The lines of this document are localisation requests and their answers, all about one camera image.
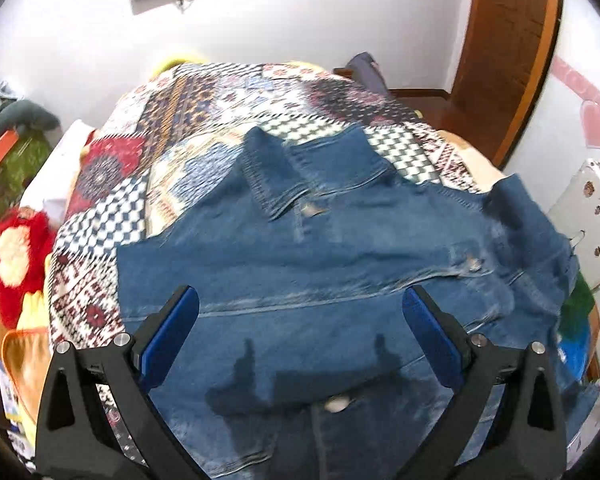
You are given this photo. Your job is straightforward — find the white board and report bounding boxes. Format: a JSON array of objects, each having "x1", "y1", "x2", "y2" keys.
[{"x1": 545, "y1": 158, "x2": 600, "y2": 291}]

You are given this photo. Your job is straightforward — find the red plush toy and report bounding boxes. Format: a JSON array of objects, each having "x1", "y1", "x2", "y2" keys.
[{"x1": 0, "y1": 208, "x2": 57, "y2": 328}]

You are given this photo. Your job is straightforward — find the yellow cloth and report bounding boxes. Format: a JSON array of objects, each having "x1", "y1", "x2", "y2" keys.
[{"x1": 17, "y1": 290, "x2": 51, "y2": 441}]

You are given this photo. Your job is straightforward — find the dark green cushion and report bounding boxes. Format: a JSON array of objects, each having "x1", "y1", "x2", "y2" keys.
[{"x1": 0, "y1": 100, "x2": 63, "y2": 133}]

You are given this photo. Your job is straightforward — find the brown wooden door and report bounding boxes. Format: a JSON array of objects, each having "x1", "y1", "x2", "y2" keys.
[{"x1": 450, "y1": 0, "x2": 566, "y2": 171}]

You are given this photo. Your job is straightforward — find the green bag with clutter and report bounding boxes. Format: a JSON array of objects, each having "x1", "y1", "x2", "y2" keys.
[{"x1": 0, "y1": 130, "x2": 53, "y2": 216}]

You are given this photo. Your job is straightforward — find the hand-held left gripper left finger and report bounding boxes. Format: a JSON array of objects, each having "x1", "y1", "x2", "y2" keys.
[{"x1": 34, "y1": 285, "x2": 216, "y2": 480}]

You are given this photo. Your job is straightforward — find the patchwork printed blanket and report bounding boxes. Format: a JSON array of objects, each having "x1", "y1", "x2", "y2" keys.
[{"x1": 47, "y1": 61, "x2": 486, "y2": 466}]

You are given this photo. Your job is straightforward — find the blue bag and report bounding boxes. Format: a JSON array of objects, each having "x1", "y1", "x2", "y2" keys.
[{"x1": 555, "y1": 335, "x2": 593, "y2": 381}]

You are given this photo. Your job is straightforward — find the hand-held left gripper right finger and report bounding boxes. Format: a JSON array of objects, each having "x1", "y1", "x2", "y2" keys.
[{"x1": 401, "y1": 284, "x2": 568, "y2": 480}]

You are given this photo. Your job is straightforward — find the green cloth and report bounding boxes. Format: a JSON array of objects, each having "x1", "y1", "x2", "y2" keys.
[{"x1": 557, "y1": 275, "x2": 597, "y2": 341}]

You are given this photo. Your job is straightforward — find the white pillow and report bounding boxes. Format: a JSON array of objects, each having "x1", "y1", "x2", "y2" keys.
[{"x1": 20, "y1": 119, "x2": 97, "y2": 226}]

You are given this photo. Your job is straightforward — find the pink heart wall decoration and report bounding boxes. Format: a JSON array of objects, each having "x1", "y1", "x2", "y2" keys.
[{"x1": 550, "y1": 55, "x2": 600, "y2": 151}]

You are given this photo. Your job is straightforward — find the yellow pillow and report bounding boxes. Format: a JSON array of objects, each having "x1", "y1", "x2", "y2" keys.
[{"x1": 147, "y1": 49, "x2": 208, "y2": 78}]

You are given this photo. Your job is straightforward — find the blue denim jacket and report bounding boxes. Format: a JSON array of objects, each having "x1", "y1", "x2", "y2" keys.
[{"x1": 115, "y1": 124, "x2": 600, "y2": 480}]

